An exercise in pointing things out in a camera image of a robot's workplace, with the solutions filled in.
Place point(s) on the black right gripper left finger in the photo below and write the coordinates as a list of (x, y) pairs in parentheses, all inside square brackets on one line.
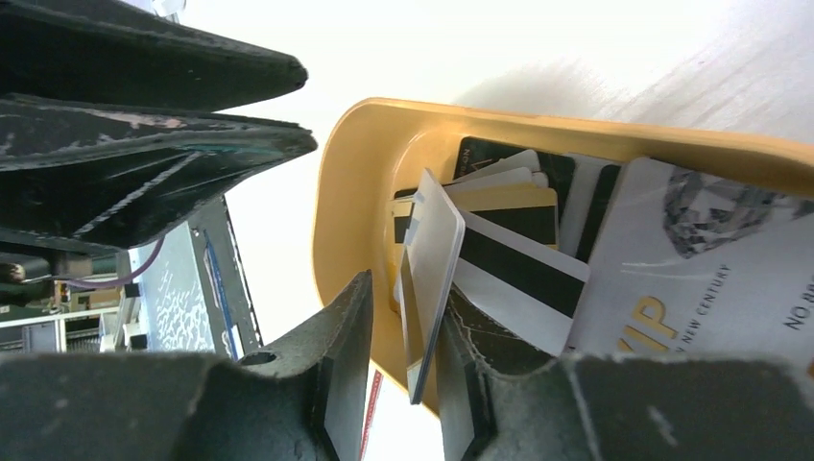
[(300, 398)]

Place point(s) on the white card edgewise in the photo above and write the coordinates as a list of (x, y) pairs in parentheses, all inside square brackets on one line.
[(431, 248)]

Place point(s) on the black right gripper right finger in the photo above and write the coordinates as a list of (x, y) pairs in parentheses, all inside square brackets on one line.
[(501, 398)]

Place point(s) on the white card black stripe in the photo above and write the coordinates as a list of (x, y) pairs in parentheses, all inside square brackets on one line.
[(526, 287)]

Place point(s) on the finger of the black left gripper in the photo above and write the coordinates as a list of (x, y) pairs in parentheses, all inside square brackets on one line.
[(89, 178), (108, 52)]

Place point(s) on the gold card black stripe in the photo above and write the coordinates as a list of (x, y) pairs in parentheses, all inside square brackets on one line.
[(529, 210)]

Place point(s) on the silver VIP card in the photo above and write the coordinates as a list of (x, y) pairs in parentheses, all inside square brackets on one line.
[(690, 262)]

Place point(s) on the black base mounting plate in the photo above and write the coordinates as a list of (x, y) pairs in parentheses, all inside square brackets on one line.
[(226, 295)]

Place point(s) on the red leather card holder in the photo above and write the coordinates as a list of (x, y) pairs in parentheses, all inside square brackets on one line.
[(372, 401)]

